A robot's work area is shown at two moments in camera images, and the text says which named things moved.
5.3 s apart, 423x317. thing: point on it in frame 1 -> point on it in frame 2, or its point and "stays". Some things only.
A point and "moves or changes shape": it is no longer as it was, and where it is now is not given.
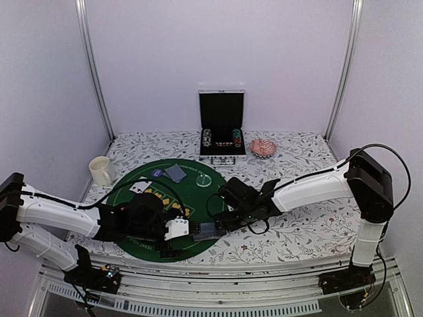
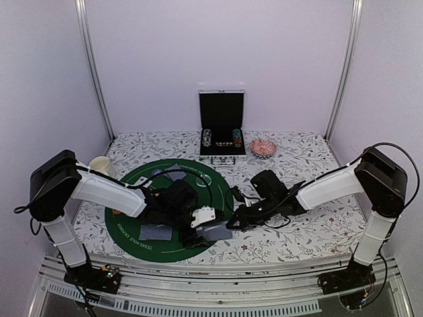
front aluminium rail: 156,286 stays
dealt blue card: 207,230 moves or changes shape
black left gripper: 167,251 -> 195,241
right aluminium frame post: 350,53 stays
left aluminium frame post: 82,22 stays
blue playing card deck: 175,173 stays
